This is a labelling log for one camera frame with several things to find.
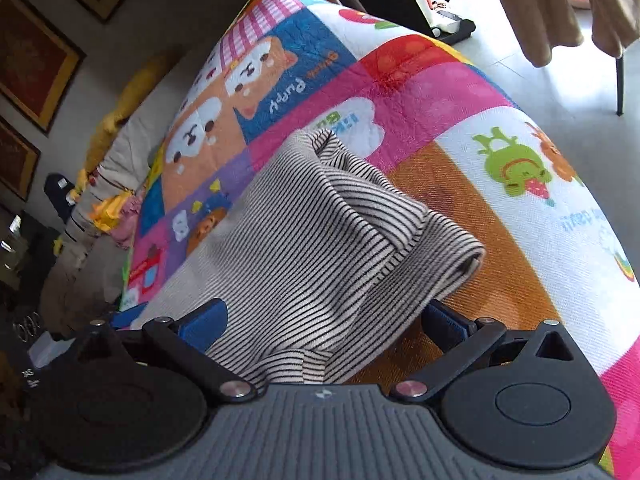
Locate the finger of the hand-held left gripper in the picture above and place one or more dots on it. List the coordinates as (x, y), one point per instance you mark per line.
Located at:
(125, 319)

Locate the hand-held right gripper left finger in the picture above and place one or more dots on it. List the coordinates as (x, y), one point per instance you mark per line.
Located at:
(202, 324)

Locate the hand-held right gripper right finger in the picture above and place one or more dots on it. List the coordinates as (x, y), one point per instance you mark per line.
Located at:
(445, 321)

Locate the striped knit sweater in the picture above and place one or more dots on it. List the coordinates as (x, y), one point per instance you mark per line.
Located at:
(310, 260)

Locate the yellow cloth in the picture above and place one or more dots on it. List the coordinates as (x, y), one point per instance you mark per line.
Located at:
(110, 210)

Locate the dark cabinet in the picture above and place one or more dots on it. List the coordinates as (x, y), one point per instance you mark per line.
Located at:
(25, 260)

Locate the black bag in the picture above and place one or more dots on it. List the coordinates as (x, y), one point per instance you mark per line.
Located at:
(60, 195)

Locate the grey covered sofa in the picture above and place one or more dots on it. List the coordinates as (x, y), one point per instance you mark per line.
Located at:
(130, 145)

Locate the yellow pillow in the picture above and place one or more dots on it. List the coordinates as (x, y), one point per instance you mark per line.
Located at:
(142, 85)
(102, 140)

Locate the colourful cartoon printed mat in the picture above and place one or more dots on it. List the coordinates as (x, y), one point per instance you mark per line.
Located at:
(500, 110)

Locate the beige cloth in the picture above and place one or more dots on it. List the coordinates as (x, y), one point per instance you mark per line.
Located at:
(565, 5)

